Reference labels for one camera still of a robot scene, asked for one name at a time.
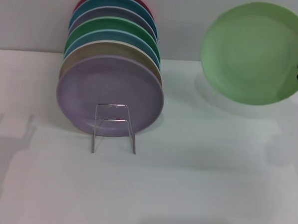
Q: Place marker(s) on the grey purple plate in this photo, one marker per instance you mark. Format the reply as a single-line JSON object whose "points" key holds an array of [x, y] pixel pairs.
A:
{"points": [[111, 13]]}

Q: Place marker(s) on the dark green plate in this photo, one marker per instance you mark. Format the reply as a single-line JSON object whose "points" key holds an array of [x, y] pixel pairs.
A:
{"points": [[111, 24]]}

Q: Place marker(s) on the lavender plate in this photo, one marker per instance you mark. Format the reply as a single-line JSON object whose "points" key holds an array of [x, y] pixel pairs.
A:
{"points": [[110, 85]]}

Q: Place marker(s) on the light green plate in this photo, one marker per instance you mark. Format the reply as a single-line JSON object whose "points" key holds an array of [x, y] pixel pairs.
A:
{"points": [[252, 54]]}

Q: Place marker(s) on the beige plate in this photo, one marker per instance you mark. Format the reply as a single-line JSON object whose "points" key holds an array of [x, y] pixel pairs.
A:
{"points": [[104, 49]]}

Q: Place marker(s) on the teal blue plate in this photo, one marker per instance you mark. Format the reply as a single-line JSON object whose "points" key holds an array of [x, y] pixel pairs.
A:
{"points": [[114, 2]]}

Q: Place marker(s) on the light blue plate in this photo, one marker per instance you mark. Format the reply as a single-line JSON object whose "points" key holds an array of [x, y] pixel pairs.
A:
{"points": [[110, 36]]}

